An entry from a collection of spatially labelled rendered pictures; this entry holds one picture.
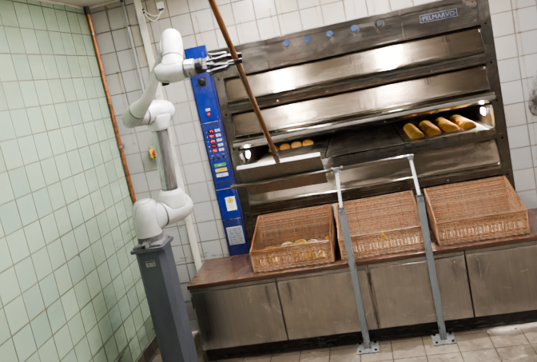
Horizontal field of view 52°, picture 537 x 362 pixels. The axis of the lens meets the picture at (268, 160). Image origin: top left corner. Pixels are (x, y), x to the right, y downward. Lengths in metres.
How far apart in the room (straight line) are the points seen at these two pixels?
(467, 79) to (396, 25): 0.60
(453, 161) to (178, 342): 2.20
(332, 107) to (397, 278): 1.25
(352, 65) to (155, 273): 1.92
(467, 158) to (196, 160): 1.95
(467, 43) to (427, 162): 0.85
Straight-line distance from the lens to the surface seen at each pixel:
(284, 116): 4.01
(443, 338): 3.83
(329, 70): 3.97
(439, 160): 4.08
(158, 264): 3.39
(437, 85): 4.02
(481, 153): 4.12
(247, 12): 4.05
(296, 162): 3.58
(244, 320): 3.89
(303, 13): 3.99
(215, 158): 4.11
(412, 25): 4.01
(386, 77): 3.98
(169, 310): 3.48
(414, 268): 3.68
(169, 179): 3.42
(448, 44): 4.03
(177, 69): 2.81
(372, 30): 3.99
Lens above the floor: 1.83
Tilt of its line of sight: 8 degrees down
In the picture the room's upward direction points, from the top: 12 degrees counter-clockwise
